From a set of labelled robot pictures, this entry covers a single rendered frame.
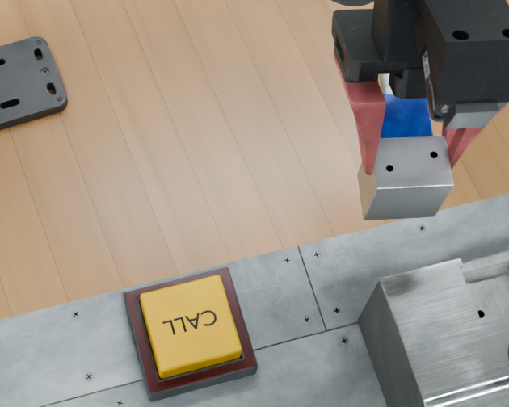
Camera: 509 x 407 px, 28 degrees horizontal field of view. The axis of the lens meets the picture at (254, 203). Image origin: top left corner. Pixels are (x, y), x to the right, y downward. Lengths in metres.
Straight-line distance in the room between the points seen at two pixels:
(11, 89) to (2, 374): 0.23
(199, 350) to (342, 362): 0.11
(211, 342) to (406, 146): 0.19
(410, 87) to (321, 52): 0.29
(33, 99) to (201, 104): 0.14
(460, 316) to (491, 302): 0.05
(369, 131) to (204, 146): 0.23
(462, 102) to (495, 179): 0.33
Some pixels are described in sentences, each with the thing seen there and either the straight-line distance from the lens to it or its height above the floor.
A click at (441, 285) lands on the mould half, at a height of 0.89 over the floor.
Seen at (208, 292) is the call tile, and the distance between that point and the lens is 0.73.
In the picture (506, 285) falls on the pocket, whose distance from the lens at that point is 0.74.
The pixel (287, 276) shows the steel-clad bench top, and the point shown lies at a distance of 0.78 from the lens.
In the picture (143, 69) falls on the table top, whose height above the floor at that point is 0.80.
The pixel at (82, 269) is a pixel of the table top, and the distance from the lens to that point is 0.78.
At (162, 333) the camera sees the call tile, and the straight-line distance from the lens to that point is 0.72.
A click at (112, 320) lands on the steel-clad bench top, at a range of 0.76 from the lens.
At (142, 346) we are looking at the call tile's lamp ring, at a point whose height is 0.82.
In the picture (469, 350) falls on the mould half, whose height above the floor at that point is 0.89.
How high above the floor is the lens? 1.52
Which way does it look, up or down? 65 degrees down
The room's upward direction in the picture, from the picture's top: 10 degrees clockwise
